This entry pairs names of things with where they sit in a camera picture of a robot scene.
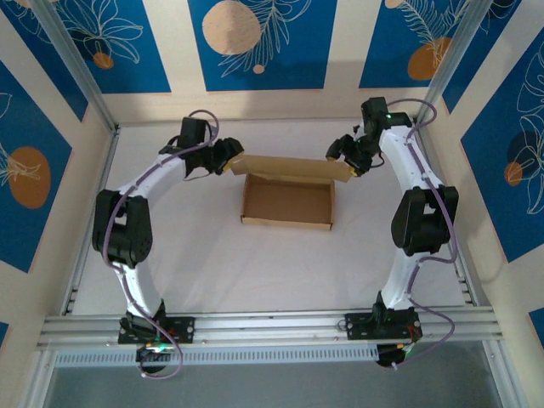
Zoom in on brown cardboard box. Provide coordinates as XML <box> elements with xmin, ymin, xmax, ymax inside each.
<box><xmin>229</xmin><ymin>153</ymin><xmax>354</xmax><ymax>233</ymax></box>

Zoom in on black base controller box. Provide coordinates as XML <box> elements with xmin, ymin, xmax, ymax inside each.
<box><xmin>376</xmin><ymin>342</ymin><xmax>422</xmax><ymax>370</ymax></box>
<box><xmin>135</xmin><ymin>343</ymin><xmax>176</xmax><ymax>375</ymax></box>

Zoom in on aluminium frame post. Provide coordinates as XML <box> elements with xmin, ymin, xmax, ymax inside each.
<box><xmin>32</xmin><ymin>0</ymin><xmax>121</xmax><ymax>133</ymax></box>
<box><xmin>414</xmin><ymin>0</ymin><xmax>497</xmax><ymax>128</ymax></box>

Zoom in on aluminium side rail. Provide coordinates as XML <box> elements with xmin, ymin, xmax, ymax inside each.
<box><xmin>408</xmin><ymin>118</ymin><xmax>480</xmax><ymax>308</ymax></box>
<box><xmin>61</xmin><ymin>125</ymin><xmax>121</xmax><ymax>318</ymax></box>

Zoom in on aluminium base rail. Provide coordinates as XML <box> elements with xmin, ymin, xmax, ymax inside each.
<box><xmin>36</xmin><ymin>306</ymin><xmax>506</xmax><ymax>353</ymax></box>

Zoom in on grey slotted cable duct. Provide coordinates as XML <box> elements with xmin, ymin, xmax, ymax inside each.
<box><xmin>53</xmin><ymin>343</ymin><xmax>380</xmax><ymax>369</ymax></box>

